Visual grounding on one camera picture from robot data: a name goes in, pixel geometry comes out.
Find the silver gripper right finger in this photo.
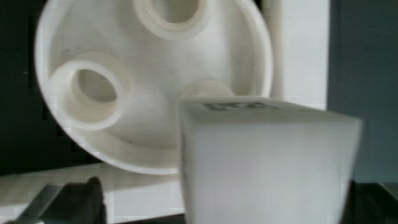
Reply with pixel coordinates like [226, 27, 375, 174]
[343, 183, 398, 224]

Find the white U-shaped fence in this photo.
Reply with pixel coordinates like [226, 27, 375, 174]
[0, 0, 330, 223]

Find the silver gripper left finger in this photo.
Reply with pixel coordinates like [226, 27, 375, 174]
[14, 177, 107, 224]

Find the white stool leg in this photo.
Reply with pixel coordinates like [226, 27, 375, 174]
[178, 80, 362, 224]

